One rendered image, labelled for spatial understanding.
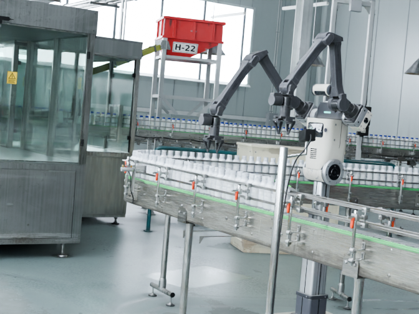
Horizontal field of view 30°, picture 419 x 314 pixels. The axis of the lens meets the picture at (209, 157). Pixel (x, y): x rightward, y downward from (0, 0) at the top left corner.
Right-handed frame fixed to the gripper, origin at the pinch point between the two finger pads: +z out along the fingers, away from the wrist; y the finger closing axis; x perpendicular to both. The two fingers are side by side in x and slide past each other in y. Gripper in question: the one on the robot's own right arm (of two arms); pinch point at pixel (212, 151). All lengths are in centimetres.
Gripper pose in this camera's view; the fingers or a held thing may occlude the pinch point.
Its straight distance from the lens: 453.9
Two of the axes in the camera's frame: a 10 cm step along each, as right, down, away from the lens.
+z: -1.0, 9.9, 0.4
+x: 5.2, 0.9, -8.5
